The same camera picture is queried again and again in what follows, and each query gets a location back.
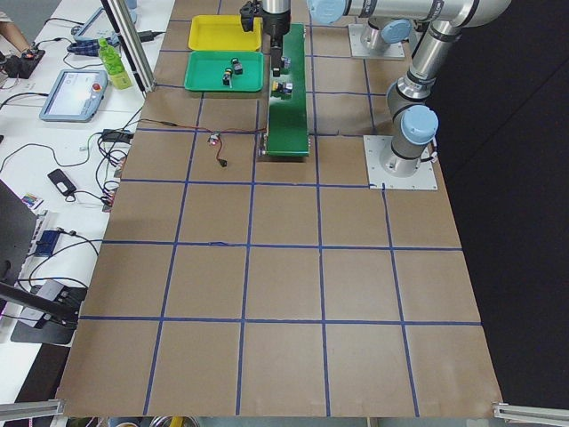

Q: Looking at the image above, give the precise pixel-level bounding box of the near teach pendant tablet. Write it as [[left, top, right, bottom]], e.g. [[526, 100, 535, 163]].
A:
[[39, 69, 108, 123]]

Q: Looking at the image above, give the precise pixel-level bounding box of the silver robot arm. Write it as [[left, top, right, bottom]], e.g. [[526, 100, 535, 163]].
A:
[[239, 1, 412, 77], [308, 0, 510, 178]]

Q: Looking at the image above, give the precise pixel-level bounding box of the green plastic tray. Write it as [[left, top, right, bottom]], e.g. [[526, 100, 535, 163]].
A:
[[184, 51, 264, 93]]

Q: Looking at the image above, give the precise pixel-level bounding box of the green conveyor belt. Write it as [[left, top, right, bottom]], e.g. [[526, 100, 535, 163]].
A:
[[260, 23, 309, 157]]

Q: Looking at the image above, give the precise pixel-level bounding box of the far teach pendant tablet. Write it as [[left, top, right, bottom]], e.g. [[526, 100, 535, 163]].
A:
[[70, 7, 119, 56]]

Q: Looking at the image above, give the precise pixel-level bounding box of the person at desk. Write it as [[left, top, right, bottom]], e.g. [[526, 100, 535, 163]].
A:
[[0, 11, 33, 57]]

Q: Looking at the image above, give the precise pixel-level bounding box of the black power adapter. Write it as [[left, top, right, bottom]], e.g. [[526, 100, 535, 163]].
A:
[[101, 129, 133, 143]]

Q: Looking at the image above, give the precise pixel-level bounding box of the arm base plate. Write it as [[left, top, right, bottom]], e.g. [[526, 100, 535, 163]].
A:
[[349, 21, 410, 60], [364, 135, 437, 190]]

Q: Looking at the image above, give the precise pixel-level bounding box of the small motor controller board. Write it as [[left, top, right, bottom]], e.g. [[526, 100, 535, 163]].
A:
[[208, 133, 221, 146]]

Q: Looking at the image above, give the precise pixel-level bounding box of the aluminium frame post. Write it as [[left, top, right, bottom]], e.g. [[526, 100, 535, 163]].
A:
[[100, 0, 156, 93]]

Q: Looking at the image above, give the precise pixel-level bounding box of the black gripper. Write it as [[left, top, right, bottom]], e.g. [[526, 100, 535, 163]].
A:
[[239, 0, 291, 77]]

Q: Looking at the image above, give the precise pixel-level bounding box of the yellow push button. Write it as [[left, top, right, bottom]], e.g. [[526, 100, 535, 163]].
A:
[[281, 56, 292, 70], [271, 80, 293, 95]]

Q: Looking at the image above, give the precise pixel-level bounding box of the yellow plastic tray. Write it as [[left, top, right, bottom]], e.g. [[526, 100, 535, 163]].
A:
[[188, 15, 262, 52]]

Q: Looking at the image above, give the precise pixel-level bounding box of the teach pendant tablet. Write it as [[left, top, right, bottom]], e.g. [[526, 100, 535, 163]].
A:
[[39, 69, 108, 123], [70, 7, 119, 56]]

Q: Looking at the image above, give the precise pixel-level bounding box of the green tea bottle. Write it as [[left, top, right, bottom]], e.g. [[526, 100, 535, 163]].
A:
[[98, 38, 132, 90]]

